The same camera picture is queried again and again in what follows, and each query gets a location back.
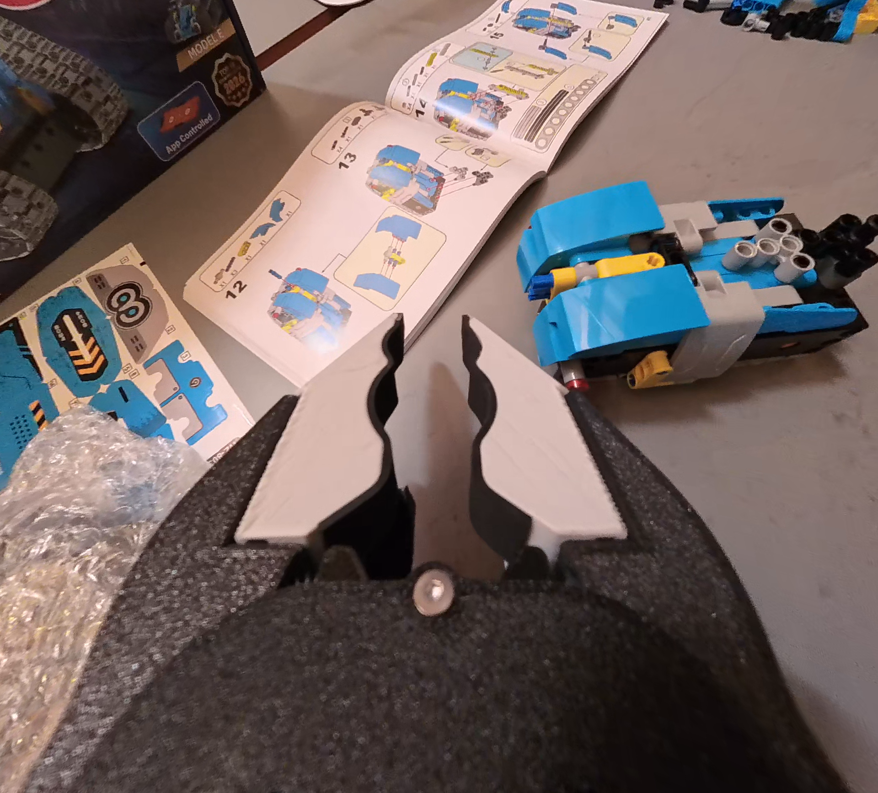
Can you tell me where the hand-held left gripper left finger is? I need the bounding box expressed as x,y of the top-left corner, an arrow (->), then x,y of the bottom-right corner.
235,314 -> 406,545

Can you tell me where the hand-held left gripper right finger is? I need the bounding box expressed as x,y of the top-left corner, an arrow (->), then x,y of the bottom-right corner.
461,316 -> 627,565

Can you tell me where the blue grey toy robot model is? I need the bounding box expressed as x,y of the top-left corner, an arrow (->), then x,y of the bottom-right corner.
516,181 -> 878,392

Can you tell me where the light grey connector assembly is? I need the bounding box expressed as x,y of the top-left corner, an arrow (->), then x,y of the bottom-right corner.
727,217 -> 817,283

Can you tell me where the black cross connector piece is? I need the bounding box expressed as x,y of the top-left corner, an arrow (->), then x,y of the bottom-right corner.
803,213 -> 878,279

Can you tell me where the grey desk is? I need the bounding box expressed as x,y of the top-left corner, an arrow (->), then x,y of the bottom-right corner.
0,0 -> 878,793

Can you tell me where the blue sticker sheet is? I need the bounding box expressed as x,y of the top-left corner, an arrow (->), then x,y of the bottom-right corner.
0,243 -> 255,485

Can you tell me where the crumpled clear plastic wrap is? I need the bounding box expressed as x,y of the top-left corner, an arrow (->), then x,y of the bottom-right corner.
0,405 -> 210,739

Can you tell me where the open instruction booklet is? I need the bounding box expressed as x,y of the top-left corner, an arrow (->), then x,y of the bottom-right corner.
184,0 -> 669,389

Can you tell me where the dark toy kit box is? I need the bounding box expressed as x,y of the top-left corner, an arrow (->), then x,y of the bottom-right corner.
0,0 -> 267,300

